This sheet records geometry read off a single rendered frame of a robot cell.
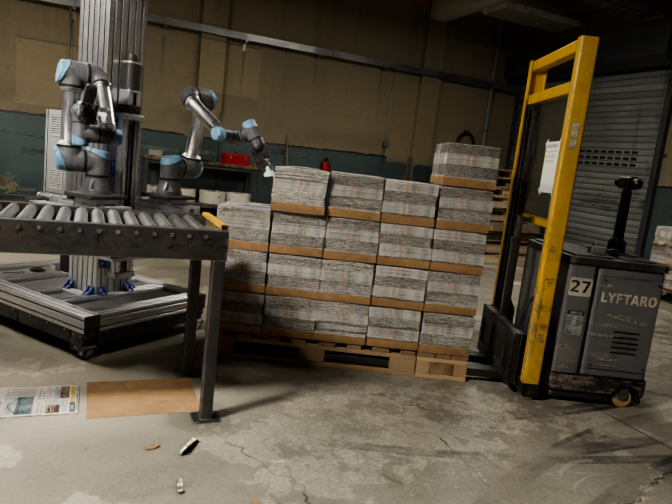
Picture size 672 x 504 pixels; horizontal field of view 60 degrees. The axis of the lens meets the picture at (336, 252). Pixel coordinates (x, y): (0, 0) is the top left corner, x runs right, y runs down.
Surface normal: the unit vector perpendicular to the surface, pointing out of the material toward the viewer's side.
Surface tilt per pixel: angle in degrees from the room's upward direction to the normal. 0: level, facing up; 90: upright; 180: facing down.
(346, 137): 90
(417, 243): 89
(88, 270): 90
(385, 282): 89
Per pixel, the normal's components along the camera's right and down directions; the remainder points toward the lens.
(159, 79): 0.39, 0.18
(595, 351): 0.00, 0.15
